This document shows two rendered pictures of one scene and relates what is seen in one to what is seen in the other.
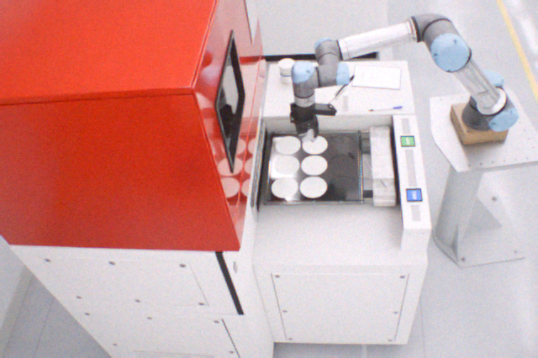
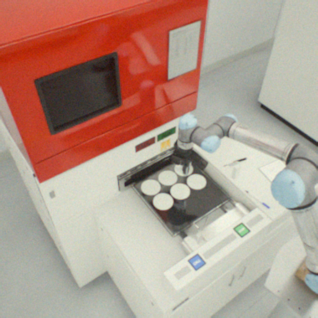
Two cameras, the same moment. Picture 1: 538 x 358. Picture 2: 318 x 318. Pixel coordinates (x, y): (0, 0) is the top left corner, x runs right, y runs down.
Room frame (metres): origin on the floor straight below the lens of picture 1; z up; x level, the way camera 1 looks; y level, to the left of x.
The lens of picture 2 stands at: (0.47, -0.79, 2.30)
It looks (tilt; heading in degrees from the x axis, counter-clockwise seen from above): 47 degrees down; 40
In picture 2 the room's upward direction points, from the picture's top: 1 degrees clockwise
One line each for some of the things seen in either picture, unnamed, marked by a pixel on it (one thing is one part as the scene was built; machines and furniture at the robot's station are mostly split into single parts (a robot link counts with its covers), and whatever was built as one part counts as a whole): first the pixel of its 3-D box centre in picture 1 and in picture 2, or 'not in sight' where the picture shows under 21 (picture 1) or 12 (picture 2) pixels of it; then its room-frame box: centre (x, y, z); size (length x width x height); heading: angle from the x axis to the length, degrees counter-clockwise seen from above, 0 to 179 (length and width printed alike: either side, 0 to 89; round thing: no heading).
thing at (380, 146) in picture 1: (382, 166); (217, 230); (1.29, -0.46, 0.87); 0.36 x 0.08 x 0.03; 167
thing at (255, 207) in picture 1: (260, 169); (154, 167); (1.37, 0.01, 0.89); 0.44 x 0.02 x 0.10; 167
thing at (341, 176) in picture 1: (313, 165); (180, 191); (1.34, -0.20, 0.90); 0.34 x 0.34 x 0.01; 77
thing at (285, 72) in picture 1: (287, 71); not in sight; (1.79, -0.18, 1.01); 0.07 x 0.07 x 0.10
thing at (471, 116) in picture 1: (481, 109); not in sight; (1.44, -0.93, 0.93); 0.15 x 0.15 x 0.10
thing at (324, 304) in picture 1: (342, 221); (196, 245); (1.39, -0.32, 0.41); 0.97 x 0.64 x 0.82; 167
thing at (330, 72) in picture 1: (331, 72); (208, 138); (1.37, -0.29, 1.31); 0.11 x 0.11 x 0.08; 86
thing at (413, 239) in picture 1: (408, 178); (218, 253); (1.19, -0.53, 0.89); 0.55 x 0.09 x 0.14; 167
